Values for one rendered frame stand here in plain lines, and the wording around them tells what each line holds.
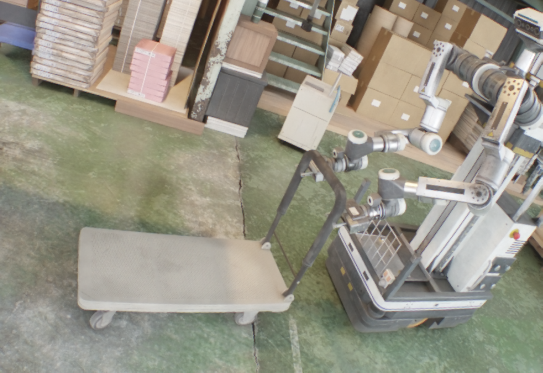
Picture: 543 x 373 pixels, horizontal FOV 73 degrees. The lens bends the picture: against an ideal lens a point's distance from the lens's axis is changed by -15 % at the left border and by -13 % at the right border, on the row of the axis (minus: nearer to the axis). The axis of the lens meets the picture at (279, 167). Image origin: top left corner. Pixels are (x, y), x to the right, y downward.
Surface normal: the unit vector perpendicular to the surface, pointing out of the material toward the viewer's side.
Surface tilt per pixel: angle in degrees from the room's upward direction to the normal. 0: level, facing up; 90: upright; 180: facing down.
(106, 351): 0
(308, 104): 90
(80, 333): 0
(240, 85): 90
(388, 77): 90
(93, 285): 0
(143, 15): 90
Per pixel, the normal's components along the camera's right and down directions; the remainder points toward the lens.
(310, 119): -0.19, 0.42
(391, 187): -0.44, 0.32
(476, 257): -0.90, -0.18
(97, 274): 0.36, -0.81
